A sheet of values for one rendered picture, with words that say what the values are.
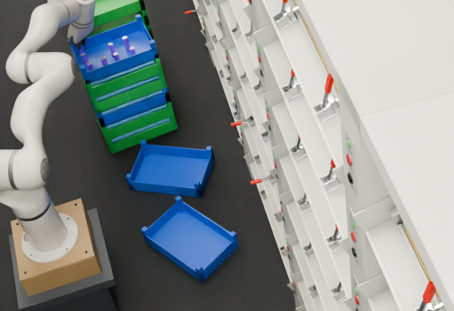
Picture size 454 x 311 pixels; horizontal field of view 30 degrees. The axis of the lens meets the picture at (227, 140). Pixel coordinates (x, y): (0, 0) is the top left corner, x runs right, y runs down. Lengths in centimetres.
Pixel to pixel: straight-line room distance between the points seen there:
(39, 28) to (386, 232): 170
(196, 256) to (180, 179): 39
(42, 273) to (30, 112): 52
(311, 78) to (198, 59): 234
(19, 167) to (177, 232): 90
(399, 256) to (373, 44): 31
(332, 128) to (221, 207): 182
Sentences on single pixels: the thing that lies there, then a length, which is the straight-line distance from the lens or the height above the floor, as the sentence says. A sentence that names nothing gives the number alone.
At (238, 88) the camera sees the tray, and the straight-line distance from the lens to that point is 297.
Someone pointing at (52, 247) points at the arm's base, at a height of 41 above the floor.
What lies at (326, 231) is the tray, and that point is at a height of 107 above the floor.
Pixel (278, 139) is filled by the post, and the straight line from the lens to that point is 216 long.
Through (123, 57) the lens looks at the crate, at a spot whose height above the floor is 40.
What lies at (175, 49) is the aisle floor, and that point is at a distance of 395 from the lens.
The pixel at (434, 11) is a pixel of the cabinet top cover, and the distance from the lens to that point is 130.
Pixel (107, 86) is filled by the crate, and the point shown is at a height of 36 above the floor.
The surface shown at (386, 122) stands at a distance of 113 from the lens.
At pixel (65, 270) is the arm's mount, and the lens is 279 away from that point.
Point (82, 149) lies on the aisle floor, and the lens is 362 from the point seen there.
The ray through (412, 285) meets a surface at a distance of 127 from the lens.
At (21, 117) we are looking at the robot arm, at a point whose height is 81.
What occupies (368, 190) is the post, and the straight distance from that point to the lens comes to 126.
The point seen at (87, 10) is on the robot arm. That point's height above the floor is 70.
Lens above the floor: 252
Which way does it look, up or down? 46 degrees down
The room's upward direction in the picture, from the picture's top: 12 degrees counter-clockwise
